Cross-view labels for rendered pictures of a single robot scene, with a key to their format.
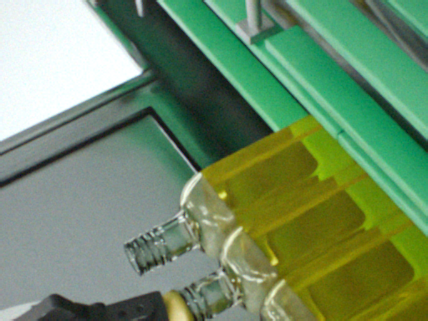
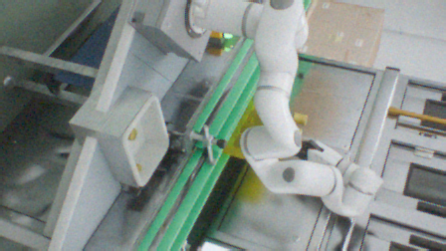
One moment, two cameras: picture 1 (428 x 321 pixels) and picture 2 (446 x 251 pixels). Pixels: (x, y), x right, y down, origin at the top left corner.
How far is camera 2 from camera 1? 1.54 m
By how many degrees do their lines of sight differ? 70
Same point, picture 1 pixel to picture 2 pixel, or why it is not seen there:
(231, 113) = (198, 223)
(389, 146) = (233, 117)
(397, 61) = (227, 102)
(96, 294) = (279, 202)
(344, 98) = (225, 129)
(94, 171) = (246, 228)
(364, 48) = (227, 108)
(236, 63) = (207, 187)
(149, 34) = not seen: outside the picture
